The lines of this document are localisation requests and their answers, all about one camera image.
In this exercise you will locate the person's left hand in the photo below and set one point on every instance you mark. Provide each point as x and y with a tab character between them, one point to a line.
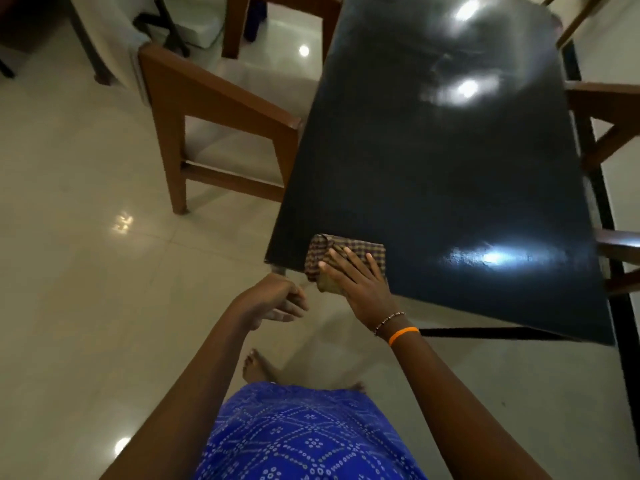
270	299

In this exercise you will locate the person's right hand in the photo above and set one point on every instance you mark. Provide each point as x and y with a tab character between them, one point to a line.
370	299

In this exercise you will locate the checkered brown cloth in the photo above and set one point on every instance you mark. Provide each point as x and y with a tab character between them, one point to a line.
320	247

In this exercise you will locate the person's right forearm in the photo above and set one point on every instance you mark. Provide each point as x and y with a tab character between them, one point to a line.
465	419

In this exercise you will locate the person's left forearm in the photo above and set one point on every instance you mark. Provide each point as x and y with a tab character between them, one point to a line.
180	409

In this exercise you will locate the person's right foot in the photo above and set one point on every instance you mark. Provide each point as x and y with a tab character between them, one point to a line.
358	388

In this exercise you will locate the orange wristband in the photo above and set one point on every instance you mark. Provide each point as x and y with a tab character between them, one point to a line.
404	334

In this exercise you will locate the blue patterned dress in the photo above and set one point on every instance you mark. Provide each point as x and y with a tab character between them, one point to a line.
300	439

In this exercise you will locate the black table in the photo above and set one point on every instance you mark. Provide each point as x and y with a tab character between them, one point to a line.
450	169

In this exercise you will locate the wooden chair grey backrest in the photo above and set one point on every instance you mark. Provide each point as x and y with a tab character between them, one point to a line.
605	102
210	94

